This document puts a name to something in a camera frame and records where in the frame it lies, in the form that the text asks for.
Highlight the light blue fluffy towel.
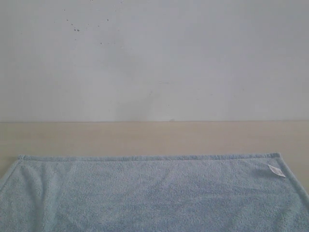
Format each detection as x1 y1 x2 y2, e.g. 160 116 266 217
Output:
0 153 309 232

